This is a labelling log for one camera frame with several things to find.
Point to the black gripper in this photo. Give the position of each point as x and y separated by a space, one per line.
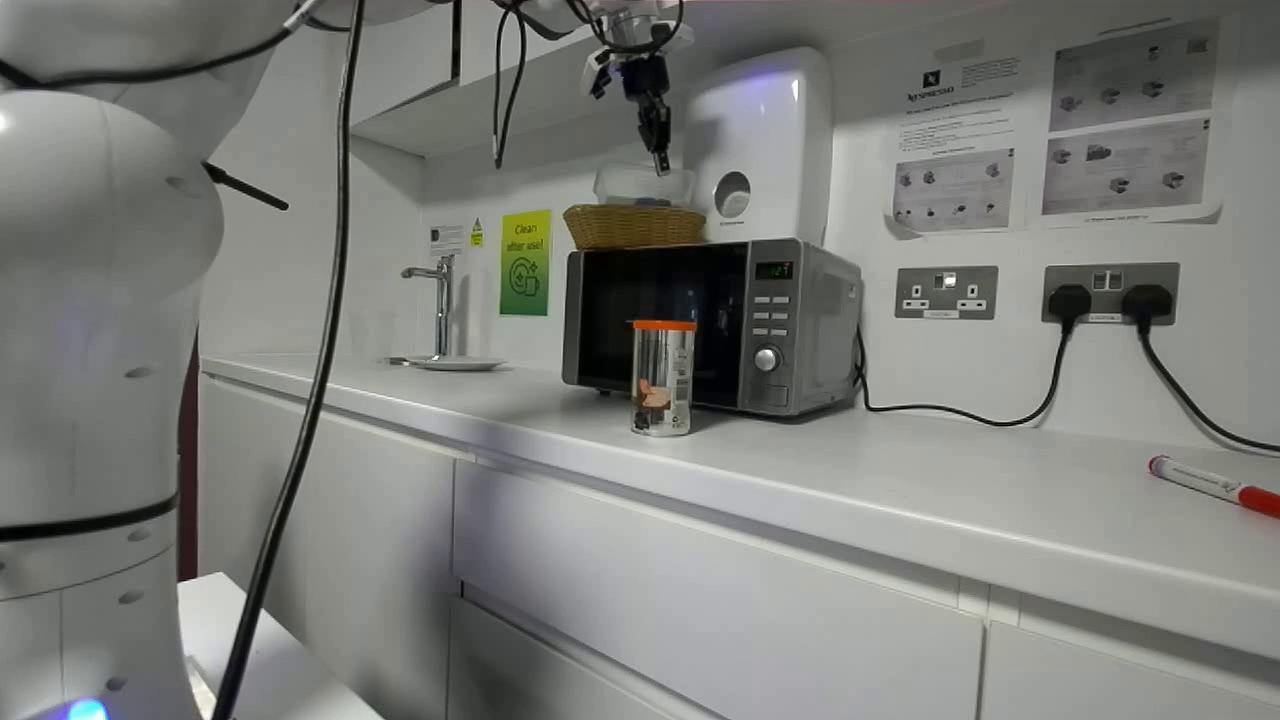
645 86

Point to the clear plastic tray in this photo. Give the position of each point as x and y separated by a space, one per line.
641 186

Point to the woven wicker basket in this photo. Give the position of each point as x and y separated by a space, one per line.
633 225

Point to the clear jar orange lid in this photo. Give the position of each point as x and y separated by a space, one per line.
662 378

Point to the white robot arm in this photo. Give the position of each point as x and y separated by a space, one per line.
629 51

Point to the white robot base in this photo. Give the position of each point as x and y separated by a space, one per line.
109 217

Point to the silver microwave oven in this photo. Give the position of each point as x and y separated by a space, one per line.
773 323

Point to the chrome sink tap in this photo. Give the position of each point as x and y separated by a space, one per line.
447 355

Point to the left instruction poster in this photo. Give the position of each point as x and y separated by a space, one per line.
959 148

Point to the instruction poster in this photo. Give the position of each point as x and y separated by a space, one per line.
1129 120
959 148

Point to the right instruction poster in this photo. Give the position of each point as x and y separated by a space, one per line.
1129 120

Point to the white cabinet front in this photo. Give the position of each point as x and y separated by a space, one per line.
495 548

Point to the red white marker pen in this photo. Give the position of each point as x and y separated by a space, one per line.
1213 486

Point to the white wall dispenser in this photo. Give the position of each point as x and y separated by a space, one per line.
762 145

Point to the green wall sign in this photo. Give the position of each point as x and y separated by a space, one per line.
524 248

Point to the left wall socket plate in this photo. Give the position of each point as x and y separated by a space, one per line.
944 294

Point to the wall socket plate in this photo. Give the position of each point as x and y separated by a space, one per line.
944 294
1109 282

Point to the right wall socket plate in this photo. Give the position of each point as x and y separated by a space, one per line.
1109 282

